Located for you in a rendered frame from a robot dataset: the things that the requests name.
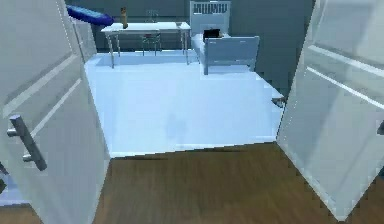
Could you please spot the white table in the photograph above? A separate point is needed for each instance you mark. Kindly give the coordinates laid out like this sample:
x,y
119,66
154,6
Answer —
x,y
146,28

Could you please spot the brown bottle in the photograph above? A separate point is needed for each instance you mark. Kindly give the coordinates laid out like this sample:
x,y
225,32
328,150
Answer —
x,y
124,18

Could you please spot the white room door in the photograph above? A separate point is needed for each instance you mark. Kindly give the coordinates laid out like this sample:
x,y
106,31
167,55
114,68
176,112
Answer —
x,y
336,100
50,83

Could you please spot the blue oval object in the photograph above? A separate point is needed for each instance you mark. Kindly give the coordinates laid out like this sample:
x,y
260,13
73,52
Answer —
x,y
90,16

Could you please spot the small grey bowl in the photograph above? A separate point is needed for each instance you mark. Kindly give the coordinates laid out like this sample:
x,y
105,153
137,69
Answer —
x,y
179,24

